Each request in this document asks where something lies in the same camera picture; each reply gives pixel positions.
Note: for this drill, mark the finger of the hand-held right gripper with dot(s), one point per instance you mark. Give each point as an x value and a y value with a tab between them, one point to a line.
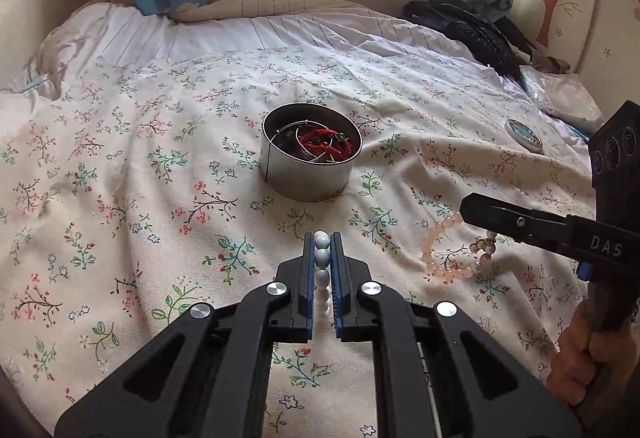
510	218

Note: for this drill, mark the round tin lid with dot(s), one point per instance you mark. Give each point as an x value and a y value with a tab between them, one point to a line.
523	134

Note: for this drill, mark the round metal tin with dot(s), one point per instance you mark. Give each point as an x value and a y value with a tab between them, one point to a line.
300	178

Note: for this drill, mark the floral print quilt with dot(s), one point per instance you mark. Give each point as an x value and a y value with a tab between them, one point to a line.
150	178

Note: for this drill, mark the black jacket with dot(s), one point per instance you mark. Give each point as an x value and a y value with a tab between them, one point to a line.
470	30

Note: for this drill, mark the person's right hand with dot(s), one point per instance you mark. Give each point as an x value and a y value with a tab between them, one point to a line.
575	363

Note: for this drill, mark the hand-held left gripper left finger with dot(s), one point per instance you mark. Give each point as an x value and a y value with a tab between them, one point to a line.
311	318

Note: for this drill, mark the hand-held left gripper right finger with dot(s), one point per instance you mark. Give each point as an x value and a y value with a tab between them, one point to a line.
338	318

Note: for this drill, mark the thin silver bangle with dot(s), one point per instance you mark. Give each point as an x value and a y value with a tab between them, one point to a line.
298	137

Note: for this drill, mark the cream checked pillow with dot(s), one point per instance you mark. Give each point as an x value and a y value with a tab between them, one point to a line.
270	3

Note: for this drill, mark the clear plastic bag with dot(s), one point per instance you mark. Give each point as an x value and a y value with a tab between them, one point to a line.
565	97

